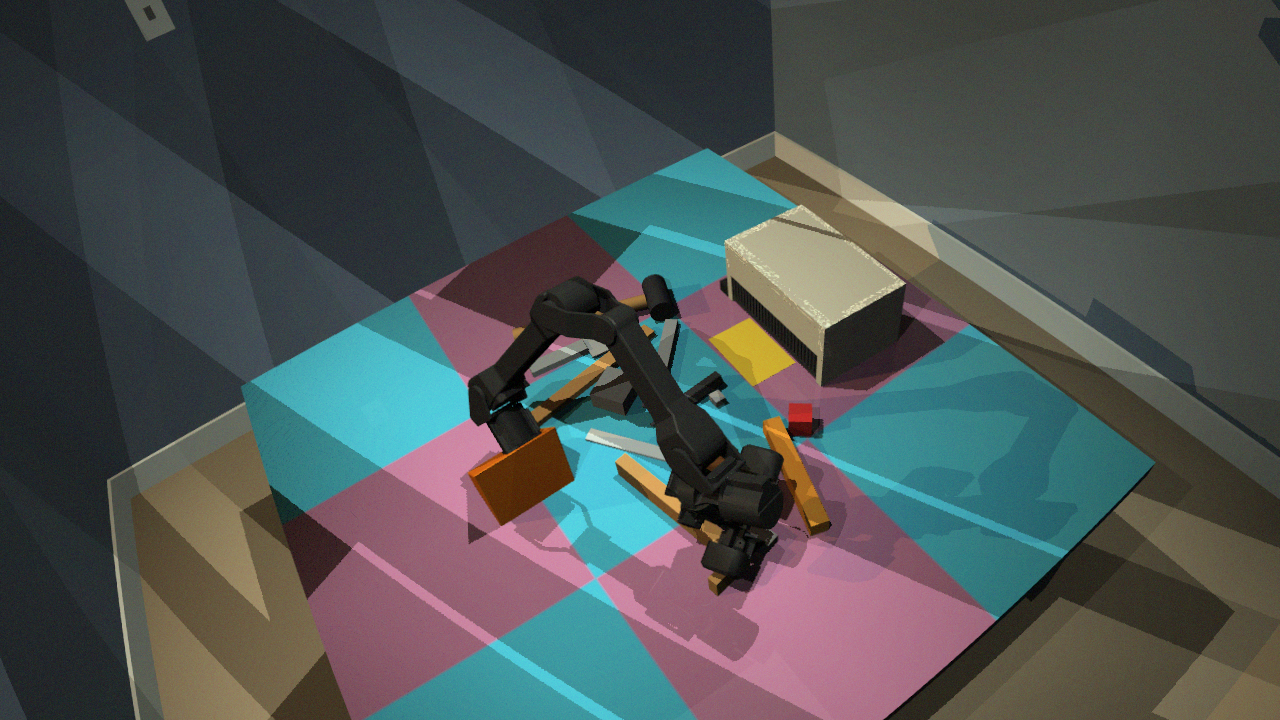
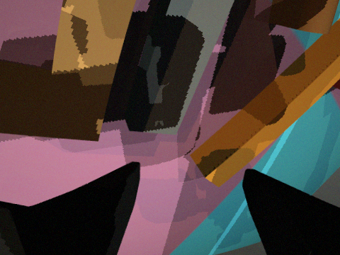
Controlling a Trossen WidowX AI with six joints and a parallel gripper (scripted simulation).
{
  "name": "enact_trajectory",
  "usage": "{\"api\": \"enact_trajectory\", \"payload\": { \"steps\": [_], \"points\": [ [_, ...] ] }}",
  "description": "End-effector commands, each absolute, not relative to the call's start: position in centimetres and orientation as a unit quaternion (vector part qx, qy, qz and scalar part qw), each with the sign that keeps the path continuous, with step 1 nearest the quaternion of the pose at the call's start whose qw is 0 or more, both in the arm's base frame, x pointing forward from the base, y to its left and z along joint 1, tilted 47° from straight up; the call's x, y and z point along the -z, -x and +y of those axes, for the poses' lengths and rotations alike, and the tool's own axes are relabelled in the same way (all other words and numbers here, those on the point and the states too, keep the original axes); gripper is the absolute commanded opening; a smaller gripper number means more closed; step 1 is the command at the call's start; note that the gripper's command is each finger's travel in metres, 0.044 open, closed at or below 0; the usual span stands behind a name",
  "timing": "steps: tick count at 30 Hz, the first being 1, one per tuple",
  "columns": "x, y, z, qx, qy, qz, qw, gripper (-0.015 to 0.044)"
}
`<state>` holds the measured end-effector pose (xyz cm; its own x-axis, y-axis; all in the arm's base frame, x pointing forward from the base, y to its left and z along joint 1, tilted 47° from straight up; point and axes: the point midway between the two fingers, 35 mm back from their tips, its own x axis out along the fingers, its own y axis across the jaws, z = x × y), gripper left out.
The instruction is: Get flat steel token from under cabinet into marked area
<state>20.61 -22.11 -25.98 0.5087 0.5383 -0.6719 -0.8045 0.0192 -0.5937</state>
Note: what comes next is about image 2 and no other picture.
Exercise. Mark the dark brown cylinder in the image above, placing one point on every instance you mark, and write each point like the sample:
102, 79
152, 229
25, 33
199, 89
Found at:
314, 16

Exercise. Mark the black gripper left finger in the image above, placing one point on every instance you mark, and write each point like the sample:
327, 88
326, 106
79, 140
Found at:
90, 220

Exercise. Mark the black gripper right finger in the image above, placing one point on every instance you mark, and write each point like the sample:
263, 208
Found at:
289, 221

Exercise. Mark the orange long bar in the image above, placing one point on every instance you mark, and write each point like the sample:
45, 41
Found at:
272, 111

